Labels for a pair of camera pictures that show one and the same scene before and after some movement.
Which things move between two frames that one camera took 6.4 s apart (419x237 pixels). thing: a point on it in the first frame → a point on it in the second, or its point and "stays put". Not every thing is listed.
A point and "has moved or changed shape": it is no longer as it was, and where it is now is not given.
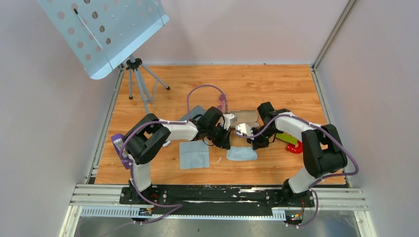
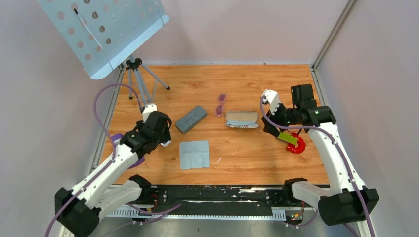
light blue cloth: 194,155 stays put
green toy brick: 286,138 stays put
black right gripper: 257,144 → 273,117
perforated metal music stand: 105,34 stays put
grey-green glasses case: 197,110 stays put
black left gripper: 224,141 → 165,136
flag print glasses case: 247,117 stays put
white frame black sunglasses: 166,143 stays put
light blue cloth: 241,153 has moved or changed shape
